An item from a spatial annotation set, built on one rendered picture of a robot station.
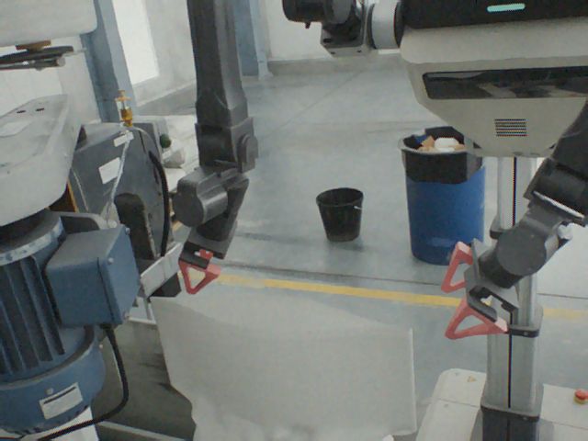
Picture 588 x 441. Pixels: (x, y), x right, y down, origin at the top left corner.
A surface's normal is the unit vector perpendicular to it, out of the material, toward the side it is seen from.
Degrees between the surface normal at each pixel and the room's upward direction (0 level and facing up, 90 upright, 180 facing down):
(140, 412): 90
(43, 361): 90
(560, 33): 40
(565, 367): 0
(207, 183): 96
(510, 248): 78
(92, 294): 90
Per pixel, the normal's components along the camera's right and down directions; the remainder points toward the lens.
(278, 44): -0.39, 0.40
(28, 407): 0.19, 0.40
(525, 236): -0.58, 0.19
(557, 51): -0.37, -0.44
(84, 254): -0.14, -0.91
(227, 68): 0.85, 0.21
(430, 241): -0.62, 0.41
